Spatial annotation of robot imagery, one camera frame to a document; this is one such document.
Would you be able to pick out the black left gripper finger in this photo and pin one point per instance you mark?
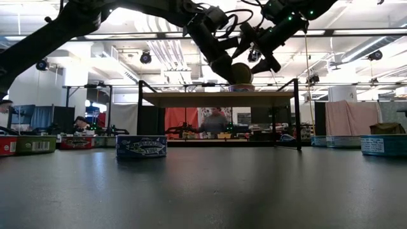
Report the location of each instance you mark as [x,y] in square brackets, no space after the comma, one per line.
[224,68]

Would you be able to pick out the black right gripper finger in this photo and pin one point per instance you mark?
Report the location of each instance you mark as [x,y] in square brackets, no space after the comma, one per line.
[268,65]
[246,36]

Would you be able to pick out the pale teal tin can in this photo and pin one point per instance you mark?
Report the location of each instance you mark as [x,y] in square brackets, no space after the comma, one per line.
[343,142]
[319,141]

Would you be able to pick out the silver can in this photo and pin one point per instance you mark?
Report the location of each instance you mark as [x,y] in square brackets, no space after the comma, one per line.
[141,147]

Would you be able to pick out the teal can white text label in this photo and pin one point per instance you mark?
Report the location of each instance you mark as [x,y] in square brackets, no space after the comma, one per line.
[384,145]

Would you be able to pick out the green label tin can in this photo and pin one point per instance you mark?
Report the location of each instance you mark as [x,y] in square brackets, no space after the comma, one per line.
[35,145]

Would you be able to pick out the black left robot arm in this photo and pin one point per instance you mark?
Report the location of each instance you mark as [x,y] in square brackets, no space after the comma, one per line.
[47,35]

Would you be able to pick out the black background robot arm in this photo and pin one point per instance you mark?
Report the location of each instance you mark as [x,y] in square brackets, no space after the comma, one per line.
[111,130]
[181,128]

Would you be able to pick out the wooden shelf black metal legs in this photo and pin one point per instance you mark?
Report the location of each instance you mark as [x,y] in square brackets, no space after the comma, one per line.
[219,99]

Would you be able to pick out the black ceiling spotlight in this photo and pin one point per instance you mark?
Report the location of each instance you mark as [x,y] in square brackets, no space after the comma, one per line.
[375,55]
[145,58]
[313,79]
[42,65]
[253,57]

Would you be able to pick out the black overhead beam light strips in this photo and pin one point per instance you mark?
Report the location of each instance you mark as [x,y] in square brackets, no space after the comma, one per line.
[329,32]

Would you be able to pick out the person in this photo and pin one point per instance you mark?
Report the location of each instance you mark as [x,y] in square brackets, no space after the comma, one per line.
[4,106]
[215,122]
[81,122]

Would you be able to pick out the yellow box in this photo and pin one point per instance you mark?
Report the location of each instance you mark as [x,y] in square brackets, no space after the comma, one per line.
[224,135]

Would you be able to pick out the orange red curtain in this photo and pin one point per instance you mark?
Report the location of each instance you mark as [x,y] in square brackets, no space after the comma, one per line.
[178,117]

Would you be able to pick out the white blue round object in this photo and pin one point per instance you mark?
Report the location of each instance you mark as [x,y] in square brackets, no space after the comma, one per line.
[287,137]

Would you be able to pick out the white round column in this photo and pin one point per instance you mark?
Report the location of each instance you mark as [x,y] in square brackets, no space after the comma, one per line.
[341,93]

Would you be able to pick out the pink cloth cover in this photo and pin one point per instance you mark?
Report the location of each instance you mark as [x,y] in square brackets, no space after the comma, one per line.
[349,117]

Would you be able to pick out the olive brown bag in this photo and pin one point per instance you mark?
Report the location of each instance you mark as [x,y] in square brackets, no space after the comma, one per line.
[386,128]

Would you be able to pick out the teal label tin can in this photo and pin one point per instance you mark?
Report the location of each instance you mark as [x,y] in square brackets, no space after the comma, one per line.
[100,142]

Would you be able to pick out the red fish-print tin can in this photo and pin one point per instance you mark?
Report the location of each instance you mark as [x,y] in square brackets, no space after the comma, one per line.
[76,143]

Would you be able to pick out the black table mat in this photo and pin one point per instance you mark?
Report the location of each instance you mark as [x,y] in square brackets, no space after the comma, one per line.
[95,197]

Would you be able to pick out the blue background screen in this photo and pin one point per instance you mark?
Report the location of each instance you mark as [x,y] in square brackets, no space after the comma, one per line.
[23,114]

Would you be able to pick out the red tin can white patch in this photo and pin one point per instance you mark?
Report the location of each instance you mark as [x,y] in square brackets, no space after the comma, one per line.
[7,146]

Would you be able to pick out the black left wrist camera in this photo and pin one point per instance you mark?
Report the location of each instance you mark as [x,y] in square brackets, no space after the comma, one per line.
[217,18]

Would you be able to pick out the black background rig frame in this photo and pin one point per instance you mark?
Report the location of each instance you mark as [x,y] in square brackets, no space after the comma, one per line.
[110,108]

